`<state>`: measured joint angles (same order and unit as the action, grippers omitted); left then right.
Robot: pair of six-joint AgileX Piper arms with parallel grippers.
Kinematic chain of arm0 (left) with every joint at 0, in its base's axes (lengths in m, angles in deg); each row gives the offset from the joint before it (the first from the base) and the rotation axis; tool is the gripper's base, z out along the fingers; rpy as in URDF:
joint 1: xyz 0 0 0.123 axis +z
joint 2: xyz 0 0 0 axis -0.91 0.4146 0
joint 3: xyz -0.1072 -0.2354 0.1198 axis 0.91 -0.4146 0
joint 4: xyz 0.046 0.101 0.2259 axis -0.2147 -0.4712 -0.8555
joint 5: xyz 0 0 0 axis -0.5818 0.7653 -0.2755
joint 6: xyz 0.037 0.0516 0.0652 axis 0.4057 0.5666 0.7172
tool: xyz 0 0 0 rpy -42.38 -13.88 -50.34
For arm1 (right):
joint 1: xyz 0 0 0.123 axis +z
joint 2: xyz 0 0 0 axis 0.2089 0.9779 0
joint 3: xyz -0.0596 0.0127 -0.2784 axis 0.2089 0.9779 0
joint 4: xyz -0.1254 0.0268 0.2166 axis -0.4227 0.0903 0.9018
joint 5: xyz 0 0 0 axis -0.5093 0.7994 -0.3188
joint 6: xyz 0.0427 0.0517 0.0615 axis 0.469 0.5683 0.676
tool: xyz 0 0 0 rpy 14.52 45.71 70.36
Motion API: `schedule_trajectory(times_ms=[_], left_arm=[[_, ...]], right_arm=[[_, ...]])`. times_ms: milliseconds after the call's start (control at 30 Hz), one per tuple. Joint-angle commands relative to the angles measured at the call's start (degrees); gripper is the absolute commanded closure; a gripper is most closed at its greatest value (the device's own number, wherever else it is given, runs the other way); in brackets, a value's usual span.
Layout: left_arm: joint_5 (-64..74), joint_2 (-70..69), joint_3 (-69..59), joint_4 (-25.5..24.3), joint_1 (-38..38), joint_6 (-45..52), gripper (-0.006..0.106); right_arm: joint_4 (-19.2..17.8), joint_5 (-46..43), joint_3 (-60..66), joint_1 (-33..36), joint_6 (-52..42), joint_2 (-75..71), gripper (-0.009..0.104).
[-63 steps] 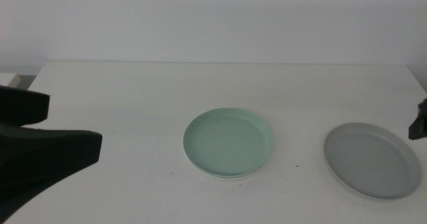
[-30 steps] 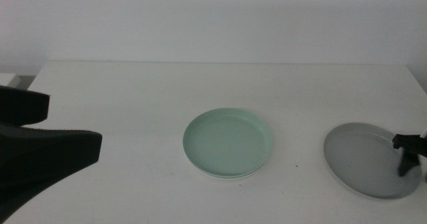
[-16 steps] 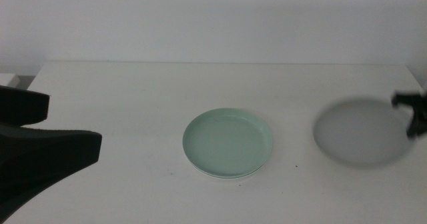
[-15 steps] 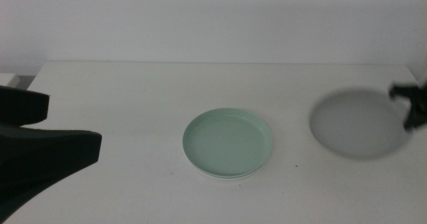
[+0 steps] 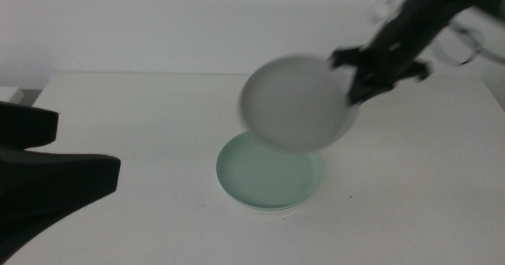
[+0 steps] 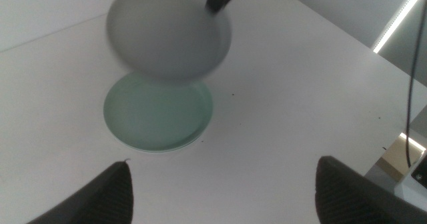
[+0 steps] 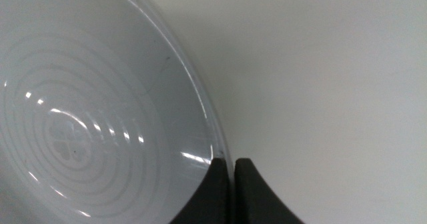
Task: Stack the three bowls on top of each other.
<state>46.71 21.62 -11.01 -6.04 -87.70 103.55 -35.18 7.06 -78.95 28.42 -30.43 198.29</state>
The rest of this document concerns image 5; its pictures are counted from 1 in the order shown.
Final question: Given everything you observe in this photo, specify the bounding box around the grey shallow bowl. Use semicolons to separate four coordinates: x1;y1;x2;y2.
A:
239;54;361;154

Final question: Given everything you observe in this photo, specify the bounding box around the pale green shallow bowl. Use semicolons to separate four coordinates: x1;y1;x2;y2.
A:
215;130;326;211

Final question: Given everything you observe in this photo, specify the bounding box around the white shallow bowl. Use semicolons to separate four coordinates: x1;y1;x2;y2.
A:
222;188;317;214

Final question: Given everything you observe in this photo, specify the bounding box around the white side furniture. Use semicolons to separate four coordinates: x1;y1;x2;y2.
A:
0;85;25;105

